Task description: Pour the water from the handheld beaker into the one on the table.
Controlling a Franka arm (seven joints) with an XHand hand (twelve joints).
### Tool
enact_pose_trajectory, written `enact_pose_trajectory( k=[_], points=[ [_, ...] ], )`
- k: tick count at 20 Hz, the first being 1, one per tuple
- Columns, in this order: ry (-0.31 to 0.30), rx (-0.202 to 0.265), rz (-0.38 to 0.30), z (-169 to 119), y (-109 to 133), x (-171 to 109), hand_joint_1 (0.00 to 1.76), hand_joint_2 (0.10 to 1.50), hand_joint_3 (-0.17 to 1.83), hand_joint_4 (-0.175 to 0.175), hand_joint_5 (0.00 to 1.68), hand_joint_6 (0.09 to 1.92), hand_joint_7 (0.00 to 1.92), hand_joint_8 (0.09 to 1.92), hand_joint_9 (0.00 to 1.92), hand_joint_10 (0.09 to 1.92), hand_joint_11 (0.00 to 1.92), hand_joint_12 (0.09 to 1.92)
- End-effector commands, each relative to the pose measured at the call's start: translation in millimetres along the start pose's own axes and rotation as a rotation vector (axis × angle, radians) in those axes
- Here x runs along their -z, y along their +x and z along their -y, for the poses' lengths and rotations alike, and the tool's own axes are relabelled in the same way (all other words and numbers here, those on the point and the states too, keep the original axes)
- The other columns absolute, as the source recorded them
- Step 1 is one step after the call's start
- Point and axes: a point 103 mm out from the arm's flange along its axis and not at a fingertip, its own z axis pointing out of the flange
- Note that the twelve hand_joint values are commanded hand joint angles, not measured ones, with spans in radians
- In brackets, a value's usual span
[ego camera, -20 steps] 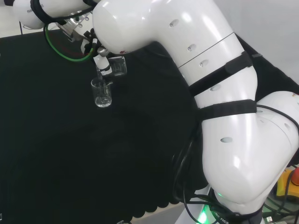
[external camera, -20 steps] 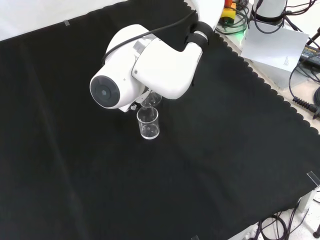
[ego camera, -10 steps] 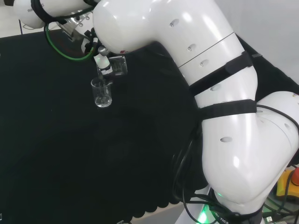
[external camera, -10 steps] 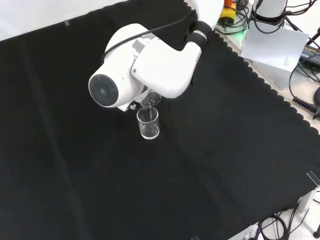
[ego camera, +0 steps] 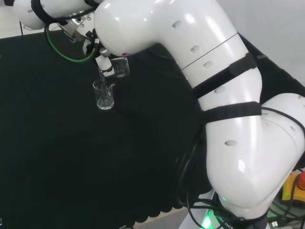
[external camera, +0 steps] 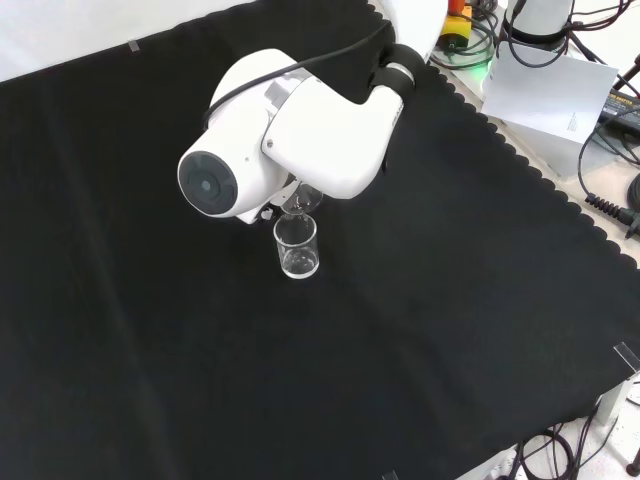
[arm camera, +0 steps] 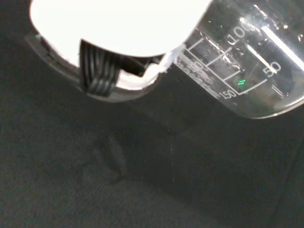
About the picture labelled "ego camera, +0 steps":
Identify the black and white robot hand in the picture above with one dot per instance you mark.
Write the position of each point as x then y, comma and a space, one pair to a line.
104, 64

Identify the black tripod leg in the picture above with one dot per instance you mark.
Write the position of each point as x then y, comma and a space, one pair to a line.
22, 29

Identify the clear glass beaker with spout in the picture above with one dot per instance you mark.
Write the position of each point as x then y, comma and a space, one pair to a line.
103, 101

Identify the black box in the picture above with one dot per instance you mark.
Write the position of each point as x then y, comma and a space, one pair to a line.
8, 2

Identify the small clear glass beaker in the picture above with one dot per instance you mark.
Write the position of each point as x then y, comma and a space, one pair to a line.
121, 68

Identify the silver plug connector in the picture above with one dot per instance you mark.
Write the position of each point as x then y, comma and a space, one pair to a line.
275, 224

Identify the yellow stop button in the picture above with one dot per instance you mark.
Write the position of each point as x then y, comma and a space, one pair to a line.
294, 188

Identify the black bench cloth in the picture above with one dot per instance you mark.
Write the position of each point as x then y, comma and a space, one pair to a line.
71, 143

